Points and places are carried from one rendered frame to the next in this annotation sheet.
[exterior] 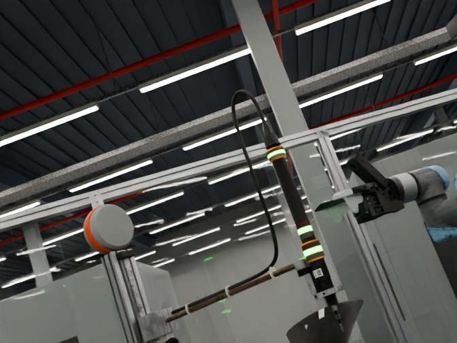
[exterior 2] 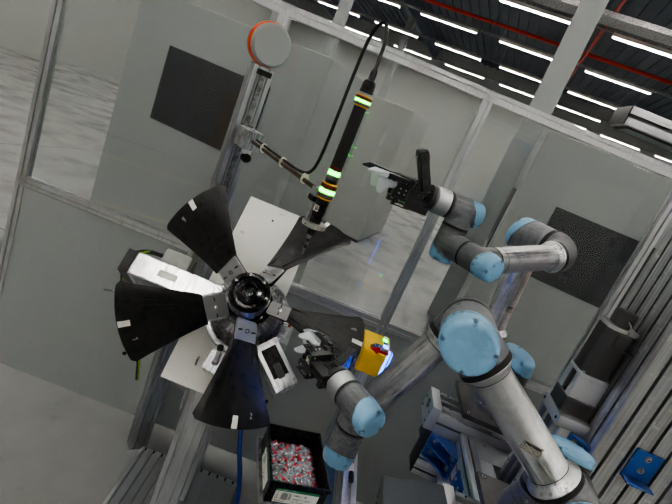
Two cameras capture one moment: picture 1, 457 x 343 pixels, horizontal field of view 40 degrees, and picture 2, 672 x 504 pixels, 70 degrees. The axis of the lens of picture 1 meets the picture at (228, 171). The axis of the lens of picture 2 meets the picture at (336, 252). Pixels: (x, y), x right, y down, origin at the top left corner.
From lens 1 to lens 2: 0.62 m
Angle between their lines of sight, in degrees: 32
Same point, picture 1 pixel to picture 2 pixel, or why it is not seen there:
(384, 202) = (409, 201)
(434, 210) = (444, 235)
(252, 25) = not seen: outside the picture
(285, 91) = (590, 20)
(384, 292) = (422, 238)
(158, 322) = (244, 138)
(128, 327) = (233, 124)
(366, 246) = not seen: hidden behind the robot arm
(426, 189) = (454, 217)
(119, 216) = (281, 41)
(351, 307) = (339, 241)
